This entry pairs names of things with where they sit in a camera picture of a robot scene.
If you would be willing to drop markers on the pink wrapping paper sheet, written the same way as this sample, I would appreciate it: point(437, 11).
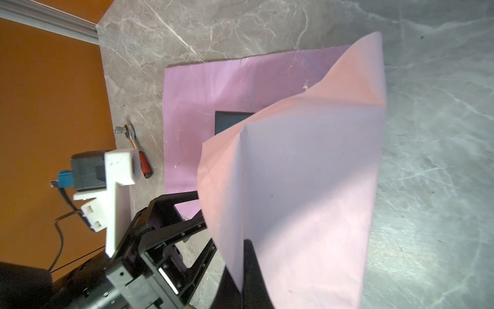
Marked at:
point(298, 178)

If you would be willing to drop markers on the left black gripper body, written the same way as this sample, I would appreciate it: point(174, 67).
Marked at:
point(154, 280)

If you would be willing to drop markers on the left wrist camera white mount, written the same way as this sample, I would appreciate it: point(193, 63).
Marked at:
point(97, 188)

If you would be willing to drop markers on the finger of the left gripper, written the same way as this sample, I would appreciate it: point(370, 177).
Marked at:
point(190, 278)
point(160, 226)

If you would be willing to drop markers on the dark navy gift box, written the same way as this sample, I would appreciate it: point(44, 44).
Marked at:
point(227, 119)

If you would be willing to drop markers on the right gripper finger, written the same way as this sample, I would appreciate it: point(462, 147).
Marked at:
point(253, 294)

